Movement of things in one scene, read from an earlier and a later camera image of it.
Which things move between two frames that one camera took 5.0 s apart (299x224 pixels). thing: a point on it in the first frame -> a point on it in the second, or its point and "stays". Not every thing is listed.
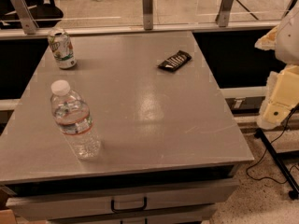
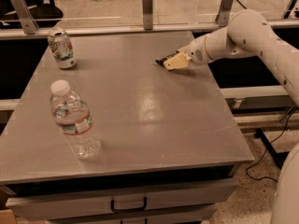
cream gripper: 289,41 -> 196,53
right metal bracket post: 224,9 stays
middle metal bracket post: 148,8 stays
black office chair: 39,1 stays
